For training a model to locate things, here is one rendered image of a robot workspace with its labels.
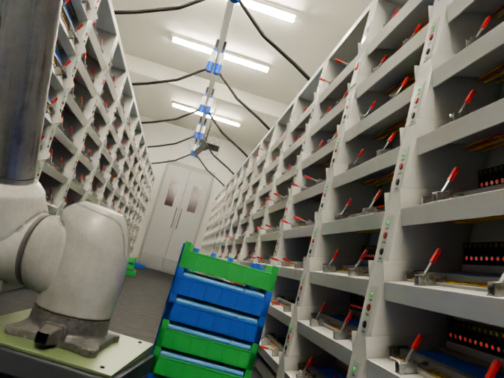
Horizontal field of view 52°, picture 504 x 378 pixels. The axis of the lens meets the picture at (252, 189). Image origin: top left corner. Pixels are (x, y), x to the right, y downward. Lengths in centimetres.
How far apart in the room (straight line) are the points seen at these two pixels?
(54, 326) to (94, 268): 13
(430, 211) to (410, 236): 17
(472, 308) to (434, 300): 13
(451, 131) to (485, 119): 13
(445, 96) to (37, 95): 99
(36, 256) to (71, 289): 10
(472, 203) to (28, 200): 87
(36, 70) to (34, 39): 6
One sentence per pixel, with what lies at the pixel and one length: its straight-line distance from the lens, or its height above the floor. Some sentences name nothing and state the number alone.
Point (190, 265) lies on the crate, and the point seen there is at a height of 41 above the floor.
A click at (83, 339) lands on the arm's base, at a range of 108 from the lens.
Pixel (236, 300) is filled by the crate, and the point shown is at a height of 35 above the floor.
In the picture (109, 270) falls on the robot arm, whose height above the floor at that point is 37.
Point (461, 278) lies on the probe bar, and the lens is 116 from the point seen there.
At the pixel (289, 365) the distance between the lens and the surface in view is 201.
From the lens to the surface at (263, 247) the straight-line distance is 338.
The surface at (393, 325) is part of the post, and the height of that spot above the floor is 41.
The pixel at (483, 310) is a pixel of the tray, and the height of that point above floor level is 48.
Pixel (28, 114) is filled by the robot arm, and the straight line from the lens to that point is 109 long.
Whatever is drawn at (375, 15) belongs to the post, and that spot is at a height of 158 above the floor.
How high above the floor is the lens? 44
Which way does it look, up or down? 9 degrees up
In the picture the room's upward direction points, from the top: 16 degrees clockwise
